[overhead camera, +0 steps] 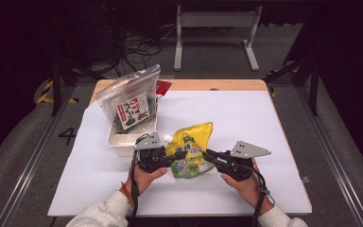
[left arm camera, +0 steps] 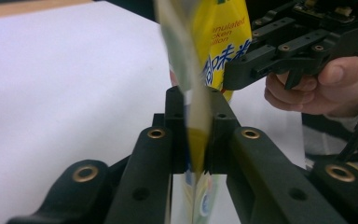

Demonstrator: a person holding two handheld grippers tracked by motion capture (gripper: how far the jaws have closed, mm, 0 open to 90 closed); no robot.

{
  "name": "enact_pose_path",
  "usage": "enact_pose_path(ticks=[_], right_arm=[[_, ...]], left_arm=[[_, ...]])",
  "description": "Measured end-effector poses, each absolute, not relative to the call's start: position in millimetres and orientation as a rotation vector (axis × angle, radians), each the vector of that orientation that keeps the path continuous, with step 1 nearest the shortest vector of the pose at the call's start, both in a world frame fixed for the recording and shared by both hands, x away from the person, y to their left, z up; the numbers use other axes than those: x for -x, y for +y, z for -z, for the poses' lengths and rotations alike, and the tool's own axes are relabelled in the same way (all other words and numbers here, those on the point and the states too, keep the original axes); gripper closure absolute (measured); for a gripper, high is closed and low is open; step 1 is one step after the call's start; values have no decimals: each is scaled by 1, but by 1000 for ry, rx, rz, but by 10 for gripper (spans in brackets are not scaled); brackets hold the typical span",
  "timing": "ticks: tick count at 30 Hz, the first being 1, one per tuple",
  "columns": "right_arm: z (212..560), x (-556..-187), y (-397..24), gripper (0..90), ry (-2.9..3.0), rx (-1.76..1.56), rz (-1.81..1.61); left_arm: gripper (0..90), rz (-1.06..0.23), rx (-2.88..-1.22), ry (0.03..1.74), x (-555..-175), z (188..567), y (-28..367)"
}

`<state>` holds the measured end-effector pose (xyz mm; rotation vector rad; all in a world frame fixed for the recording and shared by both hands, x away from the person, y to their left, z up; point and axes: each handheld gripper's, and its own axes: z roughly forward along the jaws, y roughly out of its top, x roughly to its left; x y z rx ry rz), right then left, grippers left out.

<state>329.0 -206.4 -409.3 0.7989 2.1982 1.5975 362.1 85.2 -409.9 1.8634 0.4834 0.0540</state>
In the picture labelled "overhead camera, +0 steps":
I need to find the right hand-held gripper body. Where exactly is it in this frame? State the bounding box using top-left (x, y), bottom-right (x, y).
top-left (216, 140), bottom-right (272, 183)

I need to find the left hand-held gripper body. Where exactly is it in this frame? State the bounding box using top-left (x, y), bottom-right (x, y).
top-left (133, 131), bottom-right (172, 174)

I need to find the yellow spout pouch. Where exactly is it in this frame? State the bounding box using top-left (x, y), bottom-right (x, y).
top-left (164, 121), bottom-right (216, 180)

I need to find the white divided plastic container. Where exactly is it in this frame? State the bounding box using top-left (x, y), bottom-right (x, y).
top-left (106, 118), bottom-right (159, 158)

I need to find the clear bag of dried seaweed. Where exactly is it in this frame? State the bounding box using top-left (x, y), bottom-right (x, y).
top-left (95, 63), bottom-right (162, 135)

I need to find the red seasoning packet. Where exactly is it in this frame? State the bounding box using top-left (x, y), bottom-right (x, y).
top-left (155, 79), bottom-right (173, 97)

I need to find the person's left hand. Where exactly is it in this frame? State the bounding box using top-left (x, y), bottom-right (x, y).
top-left (126, 166), bottom-right (168, 198)

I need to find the person's right hand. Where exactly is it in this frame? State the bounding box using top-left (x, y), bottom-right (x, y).
top-left (220, 159), bottom-right (273, 216)

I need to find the white table mat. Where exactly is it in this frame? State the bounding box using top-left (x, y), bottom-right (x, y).
top-left (47, 90), bottom-right (313, 218)

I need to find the black metal stand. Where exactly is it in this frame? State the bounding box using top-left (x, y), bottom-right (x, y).
top-left (48, 56), bottom-right (106, 116)
top-left (263, 56), bottom-right (321, 116)

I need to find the yellow black hazard tape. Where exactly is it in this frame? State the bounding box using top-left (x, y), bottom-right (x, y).
top-left (36, 79), bottom-right (79, 105)

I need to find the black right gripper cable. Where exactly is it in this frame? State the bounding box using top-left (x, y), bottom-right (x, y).
top-left (248, 165), bottom-right (276, 227)

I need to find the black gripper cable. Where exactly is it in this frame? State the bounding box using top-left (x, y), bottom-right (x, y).
top-left (248, 165), bottom-right (276, 227)
top-left (128, 133), bottom-right (150, 227)

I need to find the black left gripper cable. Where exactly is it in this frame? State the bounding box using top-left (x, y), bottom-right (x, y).
top-left (128, 133), bottom-right (150, 227)

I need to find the red bracelet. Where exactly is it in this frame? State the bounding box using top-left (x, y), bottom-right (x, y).
top-left (119, 182), bottom-right (135, 208)

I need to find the aluminium floor rail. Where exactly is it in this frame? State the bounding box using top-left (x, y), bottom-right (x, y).
top-left (296, 86), bottom-right (363, 227)
top-left (0, 86), bottom-right (77, 227)

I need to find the tangle of black floor cables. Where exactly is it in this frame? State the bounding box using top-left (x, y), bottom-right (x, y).
top-left (112, 31), bottom-right (163, 79)

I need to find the white metal stand frame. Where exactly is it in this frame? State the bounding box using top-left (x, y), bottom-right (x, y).
top-left (173, 4), bottom-right (264, 72)

